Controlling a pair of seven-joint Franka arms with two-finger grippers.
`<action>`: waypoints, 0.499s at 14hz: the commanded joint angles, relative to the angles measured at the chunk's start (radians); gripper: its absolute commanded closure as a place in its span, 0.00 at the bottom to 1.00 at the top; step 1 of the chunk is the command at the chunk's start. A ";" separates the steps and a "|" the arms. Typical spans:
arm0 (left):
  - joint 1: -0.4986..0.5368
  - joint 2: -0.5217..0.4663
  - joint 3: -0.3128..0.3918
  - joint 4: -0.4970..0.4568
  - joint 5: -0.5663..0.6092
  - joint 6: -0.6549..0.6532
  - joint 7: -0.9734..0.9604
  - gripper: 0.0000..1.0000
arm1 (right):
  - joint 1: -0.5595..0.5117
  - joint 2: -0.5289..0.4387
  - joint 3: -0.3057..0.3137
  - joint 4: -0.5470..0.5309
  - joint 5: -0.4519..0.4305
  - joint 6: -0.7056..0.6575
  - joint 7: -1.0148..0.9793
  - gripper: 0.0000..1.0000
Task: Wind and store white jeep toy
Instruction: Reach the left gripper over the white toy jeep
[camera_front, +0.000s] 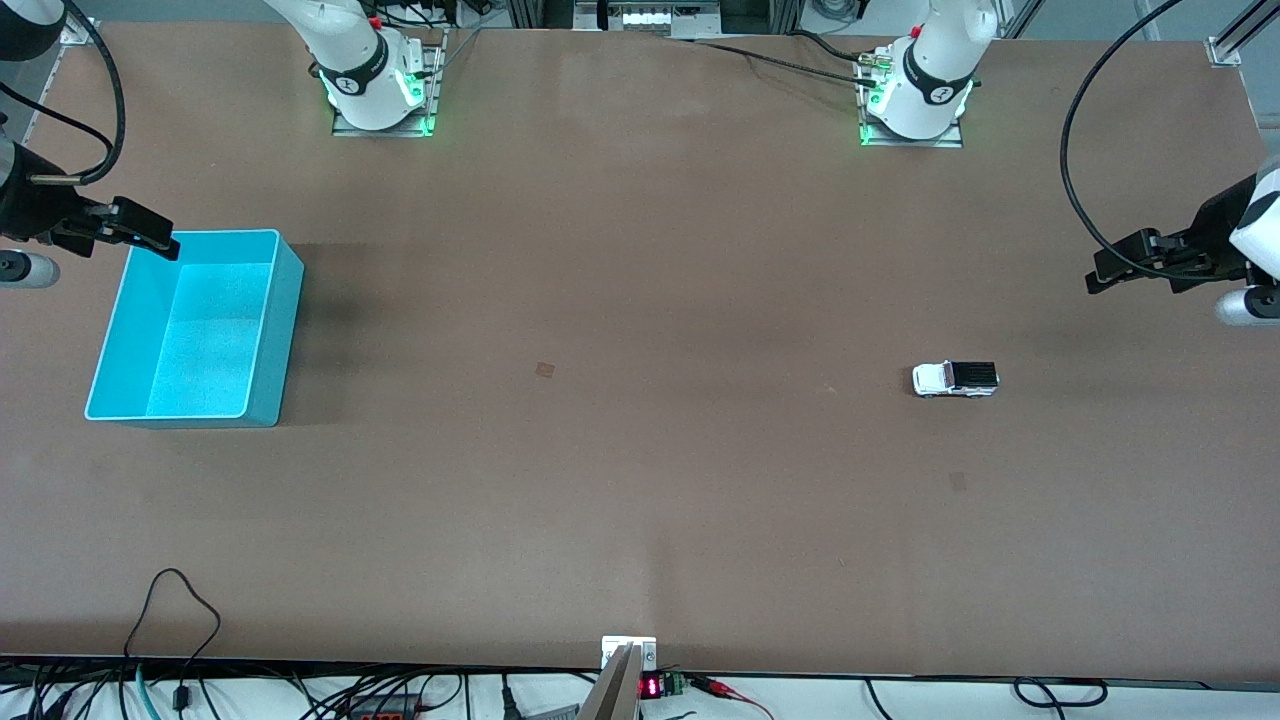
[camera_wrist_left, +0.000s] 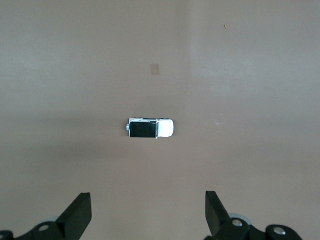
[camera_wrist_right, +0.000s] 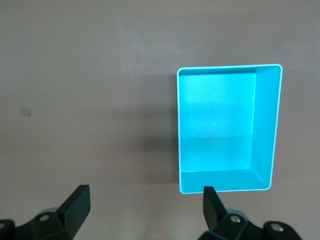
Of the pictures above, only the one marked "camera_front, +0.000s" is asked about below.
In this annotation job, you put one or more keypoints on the aluminium frame profile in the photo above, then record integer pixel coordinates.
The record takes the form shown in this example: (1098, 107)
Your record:
(1225, 50)

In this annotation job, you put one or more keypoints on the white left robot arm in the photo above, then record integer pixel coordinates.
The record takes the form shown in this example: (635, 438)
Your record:
(930, 70)

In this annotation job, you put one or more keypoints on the red digit display module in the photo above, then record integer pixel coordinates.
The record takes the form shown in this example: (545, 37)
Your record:
(650, 688)

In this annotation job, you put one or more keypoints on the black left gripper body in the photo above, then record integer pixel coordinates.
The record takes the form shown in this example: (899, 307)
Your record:
(1213, 232)

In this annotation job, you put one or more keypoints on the grey power strip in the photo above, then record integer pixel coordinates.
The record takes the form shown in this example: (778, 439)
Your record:
(650, 18)

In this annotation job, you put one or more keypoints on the aluminium corner bracket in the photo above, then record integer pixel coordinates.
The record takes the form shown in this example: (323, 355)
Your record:
(80, 32)

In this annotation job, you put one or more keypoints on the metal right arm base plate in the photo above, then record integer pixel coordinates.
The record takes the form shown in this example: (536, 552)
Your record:
(437, 70)

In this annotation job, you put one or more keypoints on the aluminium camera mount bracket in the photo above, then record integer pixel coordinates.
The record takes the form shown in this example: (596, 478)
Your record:
(615, 690)

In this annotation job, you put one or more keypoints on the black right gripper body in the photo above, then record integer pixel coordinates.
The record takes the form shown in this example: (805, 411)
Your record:
(30, 208)

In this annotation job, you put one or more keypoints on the white jeep toy black roof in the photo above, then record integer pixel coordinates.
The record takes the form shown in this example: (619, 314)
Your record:
(932, 376)

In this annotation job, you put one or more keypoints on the red and black clip leads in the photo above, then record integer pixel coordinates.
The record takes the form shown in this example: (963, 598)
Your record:
(715, 686)

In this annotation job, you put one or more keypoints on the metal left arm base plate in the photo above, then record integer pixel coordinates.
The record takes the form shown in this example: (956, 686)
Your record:
(940, 141)

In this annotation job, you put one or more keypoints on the turquoise plastic bin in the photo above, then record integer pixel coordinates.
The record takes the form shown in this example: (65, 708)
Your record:
(200, 340)

